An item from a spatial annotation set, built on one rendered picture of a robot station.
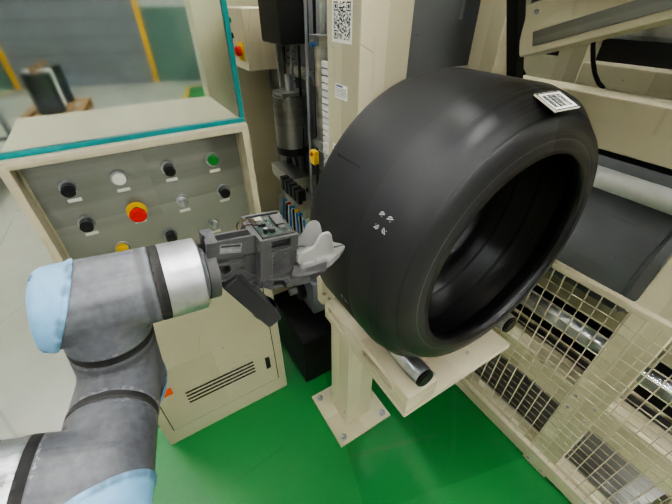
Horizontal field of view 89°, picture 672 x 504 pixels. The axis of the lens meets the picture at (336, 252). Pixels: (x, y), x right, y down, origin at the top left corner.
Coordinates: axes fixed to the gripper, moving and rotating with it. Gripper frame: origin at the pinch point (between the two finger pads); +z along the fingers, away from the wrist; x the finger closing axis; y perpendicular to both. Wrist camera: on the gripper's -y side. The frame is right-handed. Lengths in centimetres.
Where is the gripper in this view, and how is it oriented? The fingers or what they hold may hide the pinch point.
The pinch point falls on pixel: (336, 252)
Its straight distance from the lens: 53.8
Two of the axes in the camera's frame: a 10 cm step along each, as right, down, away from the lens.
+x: -5.2, -5.1, 6.8
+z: 8.5, -2.1, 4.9
